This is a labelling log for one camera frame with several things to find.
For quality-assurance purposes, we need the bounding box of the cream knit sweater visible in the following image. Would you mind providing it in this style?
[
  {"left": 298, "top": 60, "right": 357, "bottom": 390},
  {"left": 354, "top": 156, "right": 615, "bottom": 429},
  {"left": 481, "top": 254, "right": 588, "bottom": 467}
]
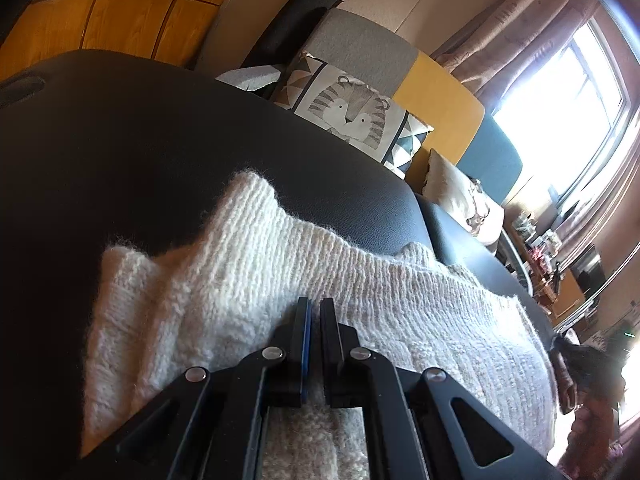
[{"left": 80, "top": 170, "right": 558, "bottom": 480}]

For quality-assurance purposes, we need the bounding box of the pink ruffled bedspread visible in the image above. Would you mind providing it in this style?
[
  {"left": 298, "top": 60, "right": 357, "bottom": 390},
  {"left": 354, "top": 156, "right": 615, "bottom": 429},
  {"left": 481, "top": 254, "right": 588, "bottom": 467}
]
[{"left": 560, "top": 400, "right": 631, "bottom": 471}]

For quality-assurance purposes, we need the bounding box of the cluster of toiletry bottles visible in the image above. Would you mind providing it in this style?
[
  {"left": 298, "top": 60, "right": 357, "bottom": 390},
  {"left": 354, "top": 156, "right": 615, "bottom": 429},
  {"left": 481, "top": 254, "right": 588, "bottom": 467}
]
[{"left": 515, "top": 210, "right": 556, "bottom": 246}]

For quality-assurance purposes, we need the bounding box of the deer print cushion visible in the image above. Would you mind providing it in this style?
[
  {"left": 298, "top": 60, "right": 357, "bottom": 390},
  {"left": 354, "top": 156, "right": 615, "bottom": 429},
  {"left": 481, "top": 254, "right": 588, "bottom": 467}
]
[{"left": 422, "top": 149, "right": 506, "bottom": 246}]

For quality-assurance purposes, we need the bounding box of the wooden side table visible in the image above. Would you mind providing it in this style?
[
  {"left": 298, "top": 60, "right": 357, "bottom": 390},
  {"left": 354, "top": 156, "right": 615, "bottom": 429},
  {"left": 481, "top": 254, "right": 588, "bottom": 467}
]
[{"left": 520, "top": 240, "right": 583, "bottom": 316}]

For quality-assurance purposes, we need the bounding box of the large bright window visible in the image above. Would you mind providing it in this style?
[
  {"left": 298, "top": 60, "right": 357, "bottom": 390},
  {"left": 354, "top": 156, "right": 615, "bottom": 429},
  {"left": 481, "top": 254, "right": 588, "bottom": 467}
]
[{"left": 492, "top": 20, "right": 631, "bottom": 206}]

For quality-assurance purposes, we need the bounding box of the grey yellow blue sofa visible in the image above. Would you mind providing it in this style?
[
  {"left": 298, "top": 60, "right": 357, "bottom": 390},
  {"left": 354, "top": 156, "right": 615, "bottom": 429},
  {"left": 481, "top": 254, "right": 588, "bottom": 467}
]
[{"left": 215, "top": 7, "right": 538, "bottom": 291}]

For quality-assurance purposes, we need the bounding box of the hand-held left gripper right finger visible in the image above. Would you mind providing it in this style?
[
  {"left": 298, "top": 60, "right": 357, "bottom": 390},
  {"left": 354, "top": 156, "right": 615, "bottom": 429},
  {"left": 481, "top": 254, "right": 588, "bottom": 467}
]
[{"left": 320, "top": 297, "right": 561, "bottom": 480}]

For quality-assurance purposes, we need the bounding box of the orange wooden wardrobe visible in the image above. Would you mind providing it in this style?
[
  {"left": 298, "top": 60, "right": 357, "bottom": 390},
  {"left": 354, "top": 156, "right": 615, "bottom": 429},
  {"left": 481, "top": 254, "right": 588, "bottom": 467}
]
[{"left": 0, "top": 0, "right": 251, "bottom": 68}]

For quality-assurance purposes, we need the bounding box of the patterned pink curtain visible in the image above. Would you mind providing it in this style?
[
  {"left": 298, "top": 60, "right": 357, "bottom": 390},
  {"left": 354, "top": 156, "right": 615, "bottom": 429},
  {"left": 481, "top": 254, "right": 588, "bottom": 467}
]
[
  {"left": 430, "top": 0, "right": 601, "bottom": 98},
  {"left": 555, "top": 125, "right": 640, "bottom": 261}
]

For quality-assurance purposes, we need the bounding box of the tiger print cushion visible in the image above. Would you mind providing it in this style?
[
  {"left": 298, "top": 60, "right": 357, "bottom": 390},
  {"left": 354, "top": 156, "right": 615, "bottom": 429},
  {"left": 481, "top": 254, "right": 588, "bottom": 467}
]
[{"left": 272, "top": 52, "right": 435, "bottom": 178}]

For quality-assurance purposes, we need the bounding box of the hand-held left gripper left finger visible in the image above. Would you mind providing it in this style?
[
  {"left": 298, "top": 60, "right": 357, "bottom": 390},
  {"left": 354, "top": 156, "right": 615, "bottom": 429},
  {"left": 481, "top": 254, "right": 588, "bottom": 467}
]
[{"left": 115, "top": 296, "right": 313, "bottom": 480}]

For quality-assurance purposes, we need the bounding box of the dusty pink knit sweater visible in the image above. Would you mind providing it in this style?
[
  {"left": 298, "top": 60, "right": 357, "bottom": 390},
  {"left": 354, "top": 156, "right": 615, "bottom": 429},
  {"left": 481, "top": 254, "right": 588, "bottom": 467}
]
[{"left": 550, "top": 335, "right": 626, "bottom": 416}]

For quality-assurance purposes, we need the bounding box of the black flat screen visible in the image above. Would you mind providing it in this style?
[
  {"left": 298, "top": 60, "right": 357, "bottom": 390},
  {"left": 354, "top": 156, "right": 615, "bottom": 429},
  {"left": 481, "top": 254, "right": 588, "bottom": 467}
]
[{"left": 570, "top": 245, "right": 608, "bottom": 296}]

